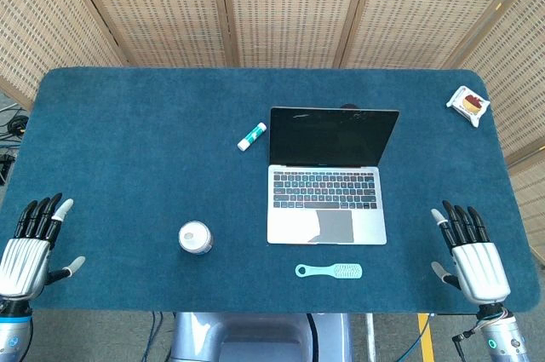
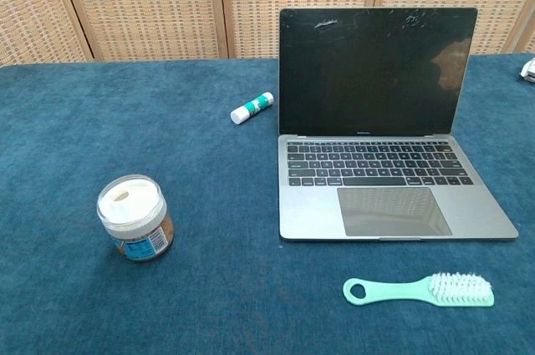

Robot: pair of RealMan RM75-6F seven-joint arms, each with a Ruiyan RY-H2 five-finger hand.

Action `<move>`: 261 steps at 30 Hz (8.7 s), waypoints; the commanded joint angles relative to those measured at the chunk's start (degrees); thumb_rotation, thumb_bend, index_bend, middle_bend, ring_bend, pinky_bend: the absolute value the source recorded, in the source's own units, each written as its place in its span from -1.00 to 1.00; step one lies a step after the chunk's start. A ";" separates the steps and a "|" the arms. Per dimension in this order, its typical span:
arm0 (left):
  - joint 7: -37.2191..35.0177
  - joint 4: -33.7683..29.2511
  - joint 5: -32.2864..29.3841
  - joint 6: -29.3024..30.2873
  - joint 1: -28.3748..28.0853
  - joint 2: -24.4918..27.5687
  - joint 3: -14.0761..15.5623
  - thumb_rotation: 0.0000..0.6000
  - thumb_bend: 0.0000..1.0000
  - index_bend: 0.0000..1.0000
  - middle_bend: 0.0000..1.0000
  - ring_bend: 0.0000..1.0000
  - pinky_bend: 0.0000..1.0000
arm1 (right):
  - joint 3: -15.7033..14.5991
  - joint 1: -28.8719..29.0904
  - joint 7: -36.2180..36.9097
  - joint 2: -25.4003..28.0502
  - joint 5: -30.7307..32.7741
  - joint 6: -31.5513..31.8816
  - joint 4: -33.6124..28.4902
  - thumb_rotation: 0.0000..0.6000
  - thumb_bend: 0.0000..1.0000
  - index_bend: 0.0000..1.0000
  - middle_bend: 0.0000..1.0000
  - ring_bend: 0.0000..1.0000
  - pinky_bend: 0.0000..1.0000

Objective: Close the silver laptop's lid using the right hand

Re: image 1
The silver laptop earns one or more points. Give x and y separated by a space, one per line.
328 208

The mint green hair brush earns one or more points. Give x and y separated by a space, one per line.
336 271

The silver-blue robot torso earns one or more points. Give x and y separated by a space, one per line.
255 336

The yellow floor tape strip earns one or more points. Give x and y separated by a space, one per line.
426 336

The glass jar with black lid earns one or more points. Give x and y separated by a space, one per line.
350 105

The woven bamboo folding screen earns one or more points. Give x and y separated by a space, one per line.
289 4

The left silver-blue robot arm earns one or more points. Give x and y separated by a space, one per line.
13 332

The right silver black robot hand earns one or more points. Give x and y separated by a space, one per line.
479 268

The white green glue stick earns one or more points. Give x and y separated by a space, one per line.
252 136

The white snack packet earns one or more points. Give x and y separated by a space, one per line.
467 105

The white round tin can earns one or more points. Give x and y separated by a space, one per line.
195 237

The white table leg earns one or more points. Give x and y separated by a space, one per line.
371 336

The dark teal table mat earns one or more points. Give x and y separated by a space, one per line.
127 166

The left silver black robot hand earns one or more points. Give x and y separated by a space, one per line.
23 260

